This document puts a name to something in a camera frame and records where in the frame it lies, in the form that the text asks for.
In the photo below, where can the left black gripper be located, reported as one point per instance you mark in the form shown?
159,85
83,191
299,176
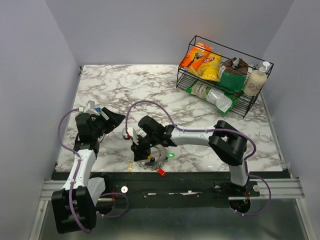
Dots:
114,119

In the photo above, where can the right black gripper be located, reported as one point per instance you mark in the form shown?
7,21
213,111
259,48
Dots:
138,155

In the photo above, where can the yellow key tag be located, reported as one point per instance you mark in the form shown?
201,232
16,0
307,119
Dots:
130,166

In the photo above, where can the metal keyring holder with rings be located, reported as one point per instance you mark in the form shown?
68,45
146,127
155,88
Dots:
156,159

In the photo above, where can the red key tag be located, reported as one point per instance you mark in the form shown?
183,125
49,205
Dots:
161,172

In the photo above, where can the green key tag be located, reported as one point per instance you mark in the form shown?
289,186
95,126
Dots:
170,155

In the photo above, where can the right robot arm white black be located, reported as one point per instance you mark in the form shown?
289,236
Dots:
227,143

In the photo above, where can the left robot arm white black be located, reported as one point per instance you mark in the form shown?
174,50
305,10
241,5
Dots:
74,206

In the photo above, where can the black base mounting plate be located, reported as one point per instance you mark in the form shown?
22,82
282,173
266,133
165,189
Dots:
177,190

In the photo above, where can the orange razor package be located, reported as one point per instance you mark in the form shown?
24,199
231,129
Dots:
195,56

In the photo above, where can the yellow chips bag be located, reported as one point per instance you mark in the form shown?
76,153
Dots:
209,68

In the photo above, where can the dark green bag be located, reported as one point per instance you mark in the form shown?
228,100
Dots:
232,83

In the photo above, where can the brown crumpled bag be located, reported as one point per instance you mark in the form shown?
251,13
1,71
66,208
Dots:
236,66

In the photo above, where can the cream lotion pump bottle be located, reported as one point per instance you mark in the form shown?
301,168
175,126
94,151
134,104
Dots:
256,80

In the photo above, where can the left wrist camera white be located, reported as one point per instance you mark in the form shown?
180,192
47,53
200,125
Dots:
90,106

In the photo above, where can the black wire basket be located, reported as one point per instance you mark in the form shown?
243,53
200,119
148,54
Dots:
244,104

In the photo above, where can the aluminium frame rail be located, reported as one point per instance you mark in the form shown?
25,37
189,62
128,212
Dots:
276,188

